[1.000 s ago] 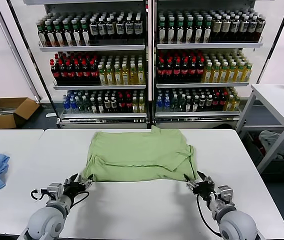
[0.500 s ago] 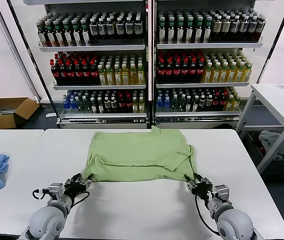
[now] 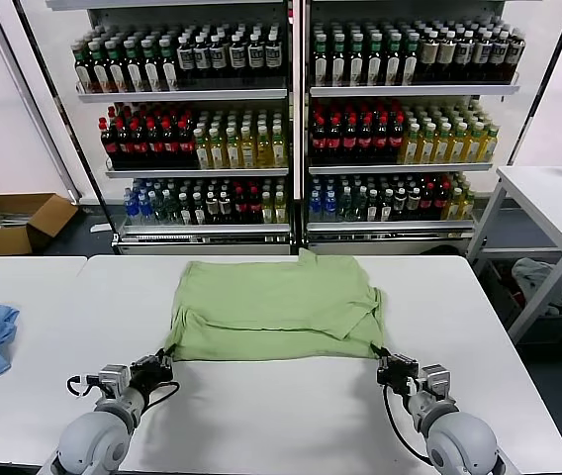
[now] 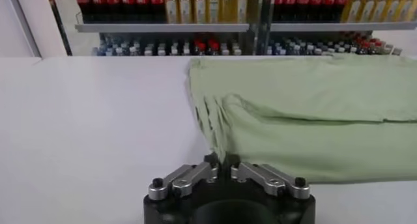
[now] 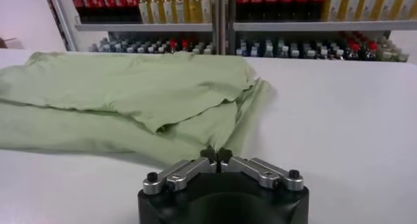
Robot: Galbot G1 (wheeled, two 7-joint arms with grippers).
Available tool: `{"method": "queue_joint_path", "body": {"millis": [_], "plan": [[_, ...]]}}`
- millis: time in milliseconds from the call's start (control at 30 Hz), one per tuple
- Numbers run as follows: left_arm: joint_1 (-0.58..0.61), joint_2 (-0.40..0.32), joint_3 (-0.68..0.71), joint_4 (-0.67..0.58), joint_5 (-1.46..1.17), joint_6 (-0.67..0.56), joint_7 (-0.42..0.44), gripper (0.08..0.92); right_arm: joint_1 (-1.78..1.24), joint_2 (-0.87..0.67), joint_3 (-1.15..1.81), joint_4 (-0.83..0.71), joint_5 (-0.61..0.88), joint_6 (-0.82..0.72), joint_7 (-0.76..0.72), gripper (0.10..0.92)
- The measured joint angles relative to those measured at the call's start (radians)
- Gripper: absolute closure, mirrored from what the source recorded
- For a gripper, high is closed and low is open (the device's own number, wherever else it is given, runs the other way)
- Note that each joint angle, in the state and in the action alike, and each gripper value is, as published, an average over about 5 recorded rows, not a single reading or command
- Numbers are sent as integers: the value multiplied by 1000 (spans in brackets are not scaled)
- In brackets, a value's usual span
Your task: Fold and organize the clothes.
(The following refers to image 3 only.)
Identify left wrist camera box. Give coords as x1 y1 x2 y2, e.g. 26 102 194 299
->
97 364 132 392

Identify red cap cola bottle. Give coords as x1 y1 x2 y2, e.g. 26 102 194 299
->
163 118 182 168
342 114 360 166
99 117 120 168
389 113 407 165
374 114 392 166
132 118 150 168
178 118 197 168
310 114 328 166
147 117 166 168
327 114 344 166
358 114 376 166
115 117 135 168

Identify white side table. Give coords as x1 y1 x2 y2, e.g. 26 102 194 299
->
466 165 562 346

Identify grey label dark bottle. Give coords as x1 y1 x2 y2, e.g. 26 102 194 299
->
491 31 510 84
473 31 493 84
507 30 527 83
455 31 476 84
437 31 457 84
420 32 439 84

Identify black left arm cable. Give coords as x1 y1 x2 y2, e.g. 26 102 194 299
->
66 374 182 410

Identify dark storage bin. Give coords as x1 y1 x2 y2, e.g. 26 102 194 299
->
478 256 562 343

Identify black rounded floor object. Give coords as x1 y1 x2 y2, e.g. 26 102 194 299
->
419 244 469 257

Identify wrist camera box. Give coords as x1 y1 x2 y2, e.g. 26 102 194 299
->
97 364 132 392
420 364 453 397

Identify crumpled grey cloth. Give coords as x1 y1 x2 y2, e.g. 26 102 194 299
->
511 256 562 318

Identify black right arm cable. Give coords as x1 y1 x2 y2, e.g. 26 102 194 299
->
382 385 433 466

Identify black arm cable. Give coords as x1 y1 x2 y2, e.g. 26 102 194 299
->
66 374 182 410
382 385 433 466

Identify white label dark bottle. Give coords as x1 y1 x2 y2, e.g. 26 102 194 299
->
194 34 213 80
264 31 285 79
246 32 266 79
210 33 230 80
229 33 248 80
177 35 196 80

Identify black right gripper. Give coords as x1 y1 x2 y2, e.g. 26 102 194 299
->
370 344 419 393

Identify black framed glass door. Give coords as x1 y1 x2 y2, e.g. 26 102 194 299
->
506 0 562 167
0 0 120 248

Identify green cap tea bottle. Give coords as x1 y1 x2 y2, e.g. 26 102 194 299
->
366 33 385 89
158 38 180 93
106 40 128 94
140 39 162 93
89 41 112 94
348 33 367 89
313 33 331 89
402 32 421 86
73 42 94 94
123 39 145 94
330 33 349 89
384 32 404 88

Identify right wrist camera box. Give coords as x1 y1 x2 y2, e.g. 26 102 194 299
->
420 364 453 397

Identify white beverage shelf unit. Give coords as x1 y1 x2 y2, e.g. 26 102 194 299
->
46 0 303 256
303 0 544 256

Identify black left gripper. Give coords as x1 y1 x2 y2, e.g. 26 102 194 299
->
130 344 176 395

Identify light green polo shirt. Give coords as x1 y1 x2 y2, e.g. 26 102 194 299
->
164 247 386 362

